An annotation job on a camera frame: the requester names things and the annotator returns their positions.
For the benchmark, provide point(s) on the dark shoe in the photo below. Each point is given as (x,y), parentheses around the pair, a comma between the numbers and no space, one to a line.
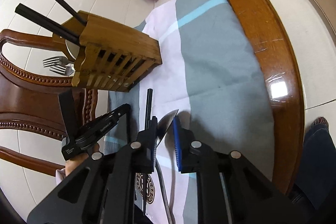
(320,120)

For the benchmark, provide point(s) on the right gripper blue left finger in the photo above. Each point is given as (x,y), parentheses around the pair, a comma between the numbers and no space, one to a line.
(102,188)

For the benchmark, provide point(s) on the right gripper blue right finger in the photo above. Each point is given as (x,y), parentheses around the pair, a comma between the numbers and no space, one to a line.
(230,189)

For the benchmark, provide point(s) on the carved brown wooden chair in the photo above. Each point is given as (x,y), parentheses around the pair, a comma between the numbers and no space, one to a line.
(30,102)

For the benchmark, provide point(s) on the steel ladle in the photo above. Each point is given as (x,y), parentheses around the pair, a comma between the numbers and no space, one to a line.
(165,157)

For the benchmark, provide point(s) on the grey pink striped cloth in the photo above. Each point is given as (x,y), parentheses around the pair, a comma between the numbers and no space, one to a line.
(209,72)

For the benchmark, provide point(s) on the white plastic spoon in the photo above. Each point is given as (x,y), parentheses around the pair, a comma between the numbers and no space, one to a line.
(73,49)

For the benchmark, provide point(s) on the steel fork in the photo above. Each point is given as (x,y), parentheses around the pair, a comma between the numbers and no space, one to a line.
(57,60)
(62,70)

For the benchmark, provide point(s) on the black chopstick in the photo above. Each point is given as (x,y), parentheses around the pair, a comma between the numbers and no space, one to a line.
(147,121)
(47,23)
(70,10)

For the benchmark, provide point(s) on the person's left hand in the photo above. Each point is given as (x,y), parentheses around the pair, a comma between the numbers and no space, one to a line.
(74,162)

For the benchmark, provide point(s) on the blue jeans leg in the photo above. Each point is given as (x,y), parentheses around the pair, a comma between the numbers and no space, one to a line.
(315,181)

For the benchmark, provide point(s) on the brown wooden utensil holder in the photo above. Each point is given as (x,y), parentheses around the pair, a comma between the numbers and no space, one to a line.
(112,56)

